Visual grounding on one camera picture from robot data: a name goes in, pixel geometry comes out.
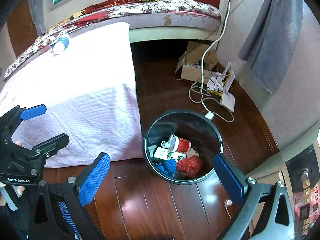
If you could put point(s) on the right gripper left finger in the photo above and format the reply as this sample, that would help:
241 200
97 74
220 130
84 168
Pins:
90 178

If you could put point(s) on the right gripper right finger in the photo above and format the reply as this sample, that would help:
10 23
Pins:
231 178

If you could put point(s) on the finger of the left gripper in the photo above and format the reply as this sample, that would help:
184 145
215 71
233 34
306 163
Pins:
27 113
49 147

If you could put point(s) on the red plastic bag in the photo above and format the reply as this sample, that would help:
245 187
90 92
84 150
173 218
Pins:
190 166

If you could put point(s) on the red white paper cup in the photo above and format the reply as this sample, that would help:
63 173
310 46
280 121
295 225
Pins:
181 145

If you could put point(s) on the dark blue cloth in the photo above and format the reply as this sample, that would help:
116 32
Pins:
168 167

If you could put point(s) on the light blue face mask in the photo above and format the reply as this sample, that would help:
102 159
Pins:
168 145

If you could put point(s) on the black trash bucket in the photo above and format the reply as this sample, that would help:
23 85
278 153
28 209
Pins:
206 141

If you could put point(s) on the green white carton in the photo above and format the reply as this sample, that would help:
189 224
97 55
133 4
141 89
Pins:
163 154

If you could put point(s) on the blue patterned paper cup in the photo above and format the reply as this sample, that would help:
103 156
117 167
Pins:
61 44

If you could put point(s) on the brown wooden door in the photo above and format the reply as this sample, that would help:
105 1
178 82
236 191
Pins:
21 28

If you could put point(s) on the white wifi router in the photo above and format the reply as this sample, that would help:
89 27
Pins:
220 84

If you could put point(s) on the cardboard box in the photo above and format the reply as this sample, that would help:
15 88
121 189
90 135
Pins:
189 64

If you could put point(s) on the grey blue curtain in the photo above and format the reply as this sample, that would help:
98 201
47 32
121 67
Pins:
271 43

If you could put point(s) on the floral quilt bed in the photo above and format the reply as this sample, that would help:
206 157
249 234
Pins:
140 15

